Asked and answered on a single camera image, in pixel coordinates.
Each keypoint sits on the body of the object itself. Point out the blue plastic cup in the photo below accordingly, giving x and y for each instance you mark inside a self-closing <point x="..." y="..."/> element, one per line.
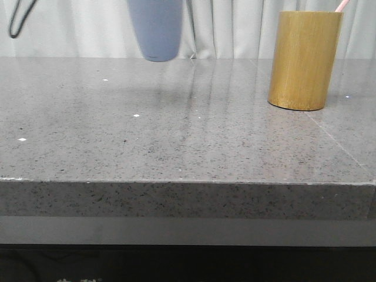
<point x="158" y="28"/>

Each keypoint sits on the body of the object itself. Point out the pink chopstick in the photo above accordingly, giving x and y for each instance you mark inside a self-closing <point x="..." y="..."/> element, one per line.
<point x="342" y="5"/>

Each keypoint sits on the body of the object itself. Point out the bamboo wooden cup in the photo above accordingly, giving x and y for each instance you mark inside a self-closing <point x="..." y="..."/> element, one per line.
<point x="304" y="54"/>

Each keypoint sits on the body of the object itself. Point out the white grey curtain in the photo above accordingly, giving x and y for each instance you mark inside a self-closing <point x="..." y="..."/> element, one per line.
<point x="211" y="29"/>

